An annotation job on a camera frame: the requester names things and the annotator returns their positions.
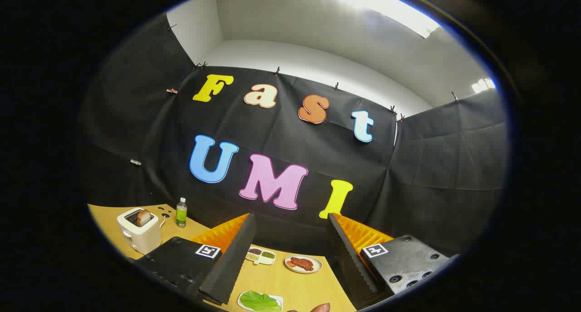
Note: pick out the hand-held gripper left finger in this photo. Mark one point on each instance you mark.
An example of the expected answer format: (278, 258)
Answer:
(231, 262)

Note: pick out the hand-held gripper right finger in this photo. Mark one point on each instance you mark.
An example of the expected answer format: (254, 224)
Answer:
(349, 266)

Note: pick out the green lettuce leaf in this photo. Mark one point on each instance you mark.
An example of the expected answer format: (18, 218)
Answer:
(258, 302)

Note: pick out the toasted bread slice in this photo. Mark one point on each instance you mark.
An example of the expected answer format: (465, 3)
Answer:
(144, 217)

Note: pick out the pile of yellow beans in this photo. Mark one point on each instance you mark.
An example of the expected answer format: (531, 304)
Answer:
(252, 256)

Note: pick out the pile of red beans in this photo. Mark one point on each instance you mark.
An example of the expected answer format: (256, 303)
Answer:
(255, 251)

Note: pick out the white divided dish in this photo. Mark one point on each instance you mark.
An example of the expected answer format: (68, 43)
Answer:
(261, 259)

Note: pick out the white round plate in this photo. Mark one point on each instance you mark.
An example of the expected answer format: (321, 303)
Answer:
(313, 269)

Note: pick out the pile of green beans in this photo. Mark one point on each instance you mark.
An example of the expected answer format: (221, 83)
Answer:
(268, 255)

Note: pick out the white square plate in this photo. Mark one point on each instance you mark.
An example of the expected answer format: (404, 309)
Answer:
(241, 305)

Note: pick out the brown meat piece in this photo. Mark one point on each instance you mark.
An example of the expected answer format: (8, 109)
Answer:
(303, 263)

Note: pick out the clear bottle with green label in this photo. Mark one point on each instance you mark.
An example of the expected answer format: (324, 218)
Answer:
(181, 214)

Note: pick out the white toaster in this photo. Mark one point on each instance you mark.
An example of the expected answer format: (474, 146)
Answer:
(145, 239)

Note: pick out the black backdrop cloth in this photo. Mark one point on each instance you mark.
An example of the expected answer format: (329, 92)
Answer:
(408, 189)

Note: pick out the row of black clips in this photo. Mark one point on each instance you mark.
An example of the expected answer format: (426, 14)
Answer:
(277, 70)

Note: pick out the small ceiling light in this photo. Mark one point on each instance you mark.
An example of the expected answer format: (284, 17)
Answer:
(483, 85)

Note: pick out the ceiling light panel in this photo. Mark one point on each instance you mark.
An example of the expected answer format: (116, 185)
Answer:
(386, 5)

